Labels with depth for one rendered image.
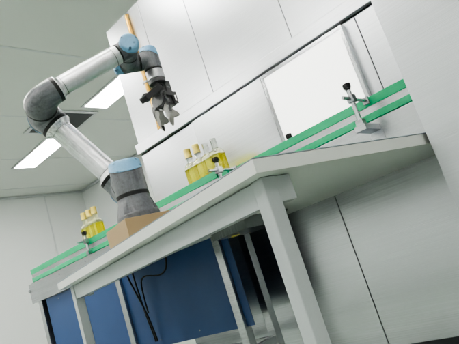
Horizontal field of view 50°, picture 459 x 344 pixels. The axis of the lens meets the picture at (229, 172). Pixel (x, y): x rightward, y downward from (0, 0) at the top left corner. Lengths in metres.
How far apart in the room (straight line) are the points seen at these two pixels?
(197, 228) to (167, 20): 1.61
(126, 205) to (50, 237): 6.72
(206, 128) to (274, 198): 1.38
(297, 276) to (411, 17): 0.84
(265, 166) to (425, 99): 0.61
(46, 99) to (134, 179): 0.43
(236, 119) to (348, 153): 1.13
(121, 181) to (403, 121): 0.95
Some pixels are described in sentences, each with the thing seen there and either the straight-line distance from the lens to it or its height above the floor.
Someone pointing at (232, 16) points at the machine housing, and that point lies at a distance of 2.43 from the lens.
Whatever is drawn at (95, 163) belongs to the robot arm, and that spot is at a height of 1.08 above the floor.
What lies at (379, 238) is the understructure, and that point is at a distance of 1.99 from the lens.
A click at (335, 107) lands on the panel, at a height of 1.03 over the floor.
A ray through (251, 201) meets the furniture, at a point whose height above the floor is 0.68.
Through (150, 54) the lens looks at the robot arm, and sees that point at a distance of 2.11.
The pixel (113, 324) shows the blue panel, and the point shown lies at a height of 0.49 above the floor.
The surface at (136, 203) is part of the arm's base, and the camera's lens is 1.70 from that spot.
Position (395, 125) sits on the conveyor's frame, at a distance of 1.71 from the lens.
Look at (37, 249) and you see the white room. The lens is 8.26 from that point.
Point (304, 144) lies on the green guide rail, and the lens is 1.89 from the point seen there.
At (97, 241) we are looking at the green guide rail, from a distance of 2.76.
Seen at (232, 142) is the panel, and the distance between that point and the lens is 2.32.
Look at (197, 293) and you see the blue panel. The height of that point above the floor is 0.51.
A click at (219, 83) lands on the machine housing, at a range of 2.43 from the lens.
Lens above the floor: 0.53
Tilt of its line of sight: 12 degrees up
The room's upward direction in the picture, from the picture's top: 18 degrees counter-clockwise
